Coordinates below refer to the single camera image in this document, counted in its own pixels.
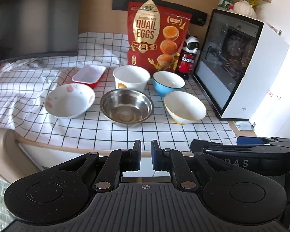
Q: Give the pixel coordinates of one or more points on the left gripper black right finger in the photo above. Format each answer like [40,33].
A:
[174,162]

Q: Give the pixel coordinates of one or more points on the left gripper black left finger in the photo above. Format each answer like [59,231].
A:
[113,166]

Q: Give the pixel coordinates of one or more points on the stainless steel bowl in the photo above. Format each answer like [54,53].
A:
[126,107]

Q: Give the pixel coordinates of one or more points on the white yellow-rimmed bowl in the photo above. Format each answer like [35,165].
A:
[184,107]

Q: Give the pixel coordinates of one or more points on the blue ceramic bowl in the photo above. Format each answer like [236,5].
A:
[165,82]

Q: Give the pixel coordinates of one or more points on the white floral bowl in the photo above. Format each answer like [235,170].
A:
[69,100]

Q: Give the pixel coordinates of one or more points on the white paper cup bowl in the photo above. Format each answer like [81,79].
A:
[131,77]

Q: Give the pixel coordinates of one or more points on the red white rectangular tray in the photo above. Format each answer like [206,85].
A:
[89,75]

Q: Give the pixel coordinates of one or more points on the white black checkered tablecloth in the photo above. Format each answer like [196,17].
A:
[25,84]

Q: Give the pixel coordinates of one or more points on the white computer case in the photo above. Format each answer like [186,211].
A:
[238,63]

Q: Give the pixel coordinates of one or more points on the red quail eggs bag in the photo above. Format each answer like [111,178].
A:
[155,36]

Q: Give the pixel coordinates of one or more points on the white pumpkin decoration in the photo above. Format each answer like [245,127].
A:
[244,8]

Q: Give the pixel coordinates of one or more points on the black monitor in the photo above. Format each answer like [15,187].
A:
[38,28]

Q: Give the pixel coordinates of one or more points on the green white jar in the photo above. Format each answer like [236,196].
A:
[226,5]

